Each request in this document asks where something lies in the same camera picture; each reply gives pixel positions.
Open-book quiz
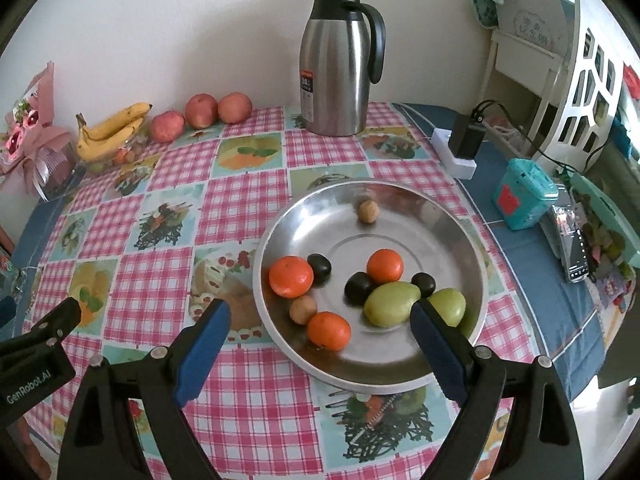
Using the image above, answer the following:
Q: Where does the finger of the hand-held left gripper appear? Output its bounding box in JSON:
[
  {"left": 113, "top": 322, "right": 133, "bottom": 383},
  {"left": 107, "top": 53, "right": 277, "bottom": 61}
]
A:
[{"left": 22, "top": 297, "right": 82, "bottom": 346}]

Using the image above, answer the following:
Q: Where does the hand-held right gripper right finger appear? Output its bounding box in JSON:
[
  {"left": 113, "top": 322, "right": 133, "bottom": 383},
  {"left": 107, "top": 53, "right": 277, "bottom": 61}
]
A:
[{"left": 409, "top": 299, "right": 583, "bottom": 480}]

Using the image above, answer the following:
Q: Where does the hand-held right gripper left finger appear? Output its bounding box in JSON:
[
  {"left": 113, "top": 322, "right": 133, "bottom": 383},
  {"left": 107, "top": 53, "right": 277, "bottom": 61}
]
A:
[{"left": 56, "top": 298, "right": 232, "bottom": 480}]

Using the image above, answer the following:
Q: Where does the green mango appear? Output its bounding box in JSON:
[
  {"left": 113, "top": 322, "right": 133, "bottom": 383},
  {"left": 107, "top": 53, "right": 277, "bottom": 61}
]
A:
[
  {"left": 427, "top": 287, "right": 467, "bottom": 328},
  {"left": 363, "top": 281, "right": 422, "bottom": 329}
]

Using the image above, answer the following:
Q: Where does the dark purple plum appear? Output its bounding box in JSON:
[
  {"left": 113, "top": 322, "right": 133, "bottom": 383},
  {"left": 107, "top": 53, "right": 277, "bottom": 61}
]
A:
[
  {"left": 411, "top": 272, "right": 436, "bottom": 299},
  {"left": 306, "top": 253, "right": 332, "bottom": 287},
  {"left": 344, "top": 271, "right": 379, "bottom": 307}
]

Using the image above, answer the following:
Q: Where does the orange tangerine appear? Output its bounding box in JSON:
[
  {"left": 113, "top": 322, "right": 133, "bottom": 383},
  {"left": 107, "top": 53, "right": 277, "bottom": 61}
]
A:
[
  {"left": 269, "top": 256, "right": 315, "bottom": 299},
  {"left": 306, "top": 311, "right": 352, "bottom": 352},
  {"left": 366, "top": 249, "right": 404, "bottom": 284}
]

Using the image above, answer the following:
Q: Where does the large brown round fruit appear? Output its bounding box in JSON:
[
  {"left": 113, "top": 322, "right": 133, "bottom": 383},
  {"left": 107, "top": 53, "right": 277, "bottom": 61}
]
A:
[{"left": 289, "top": 295, "right": 319, "bottom": 326}]

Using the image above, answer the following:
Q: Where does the round steel plate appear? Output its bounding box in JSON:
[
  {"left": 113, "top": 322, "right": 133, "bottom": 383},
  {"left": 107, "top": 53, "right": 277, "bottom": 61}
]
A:
[{"left": 252, "top": 182, "right": 488, "bottom": 395}]

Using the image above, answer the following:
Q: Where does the clear glass mug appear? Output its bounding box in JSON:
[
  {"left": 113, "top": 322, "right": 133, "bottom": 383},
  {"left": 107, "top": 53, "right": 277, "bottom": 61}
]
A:
[{"left": 0, "top": 266, "right": 43, "bottom": 306}]

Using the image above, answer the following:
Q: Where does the pink checked tablecloth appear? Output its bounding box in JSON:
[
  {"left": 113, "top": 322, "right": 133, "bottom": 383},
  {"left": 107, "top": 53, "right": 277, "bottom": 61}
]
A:
[{"left": 22, "top": 102, "right": 543, "bottom": 480}]

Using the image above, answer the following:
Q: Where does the clear glass bowl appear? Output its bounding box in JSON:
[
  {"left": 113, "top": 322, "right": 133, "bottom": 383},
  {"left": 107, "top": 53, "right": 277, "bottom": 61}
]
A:
[{"left": 75, "top": 130, "right": 151, "bottom": 176}]

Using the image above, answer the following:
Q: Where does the clear plastic packet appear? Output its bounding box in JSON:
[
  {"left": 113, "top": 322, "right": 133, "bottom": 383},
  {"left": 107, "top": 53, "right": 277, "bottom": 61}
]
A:
[{"left": 550, "top": 205, "right": 601, "bottom": 285}]

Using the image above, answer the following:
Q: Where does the dark green cloth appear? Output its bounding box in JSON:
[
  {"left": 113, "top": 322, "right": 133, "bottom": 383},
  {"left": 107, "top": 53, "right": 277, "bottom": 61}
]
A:
[{"left": 595, "top": 327, "right": 640, "bottom": 391}]

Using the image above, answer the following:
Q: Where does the teal plastic box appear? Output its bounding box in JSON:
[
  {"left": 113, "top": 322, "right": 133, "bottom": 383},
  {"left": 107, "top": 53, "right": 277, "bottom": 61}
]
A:
[{"left": 492, "top": 158, "right": 560, "bottom": 231}]

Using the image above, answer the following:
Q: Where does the yellow banana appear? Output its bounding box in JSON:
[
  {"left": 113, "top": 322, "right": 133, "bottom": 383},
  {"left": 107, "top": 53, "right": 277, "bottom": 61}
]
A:
[
  {"left": 76, "top": 102, "right": 153, "bottom": 142},
  {"left": 77, "top": 117, "right": 146, "bottom": 162}
]

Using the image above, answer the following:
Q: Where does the pink flower bouquet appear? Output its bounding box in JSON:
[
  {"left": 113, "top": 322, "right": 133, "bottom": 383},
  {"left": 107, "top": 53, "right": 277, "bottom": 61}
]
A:
[{"left": 0, "top": 62, "right": 76, "bottom": 196}]

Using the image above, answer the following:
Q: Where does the white power strip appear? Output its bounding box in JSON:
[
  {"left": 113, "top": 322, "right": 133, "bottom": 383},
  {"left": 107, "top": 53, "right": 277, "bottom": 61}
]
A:
[{"left": 431, "top": 127, "right": 478, "bottom": 180}]

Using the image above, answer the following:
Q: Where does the black charger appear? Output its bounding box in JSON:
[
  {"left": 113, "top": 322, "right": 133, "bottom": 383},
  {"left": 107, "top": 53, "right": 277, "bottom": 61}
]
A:
[{"left": 447, "top": 112, "right": 487, "bottom": 160}]

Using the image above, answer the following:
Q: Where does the teal flat board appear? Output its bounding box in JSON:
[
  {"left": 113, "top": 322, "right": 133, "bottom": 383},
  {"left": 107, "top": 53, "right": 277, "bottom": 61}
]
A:
[{"left": 565, "top": 170, "right": 640, "bottom": 268}]

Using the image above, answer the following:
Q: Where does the red apple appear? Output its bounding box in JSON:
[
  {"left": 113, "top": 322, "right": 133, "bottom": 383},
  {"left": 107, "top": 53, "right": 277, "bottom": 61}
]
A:
[
  {"left": 150, "top": 111, "right": 186, "bottom": 143},
  {"left": 218, "top": 92, "right": 253, "bottom": 124},
  {"left": 185, "top": 93, "right": 219, "bottom": 129}
]

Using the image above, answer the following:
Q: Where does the steel thermos jug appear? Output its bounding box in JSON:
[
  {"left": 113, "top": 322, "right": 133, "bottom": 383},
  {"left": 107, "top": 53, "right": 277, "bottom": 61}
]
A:
[{"left": 299, "top": 0, "right": 387, "bottom": 137}]

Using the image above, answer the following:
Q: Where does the white wooden shelf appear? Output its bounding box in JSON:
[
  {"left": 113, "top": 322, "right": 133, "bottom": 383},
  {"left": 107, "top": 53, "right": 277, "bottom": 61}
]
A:
[{"left": 472, "top": 0, "right": 576, "bottom": 136}]

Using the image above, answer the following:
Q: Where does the teal cloth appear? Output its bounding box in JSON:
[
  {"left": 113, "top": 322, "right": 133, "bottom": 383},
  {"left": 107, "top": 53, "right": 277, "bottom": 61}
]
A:
[{"left": 472, "top": 0, "right": 506, "bottom": 28}]

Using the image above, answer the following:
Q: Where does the black cable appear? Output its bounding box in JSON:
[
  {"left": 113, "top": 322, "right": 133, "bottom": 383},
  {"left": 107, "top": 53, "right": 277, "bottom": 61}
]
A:
[{"left": 472, "top": 100, "right": 608, "bottom": 171}]

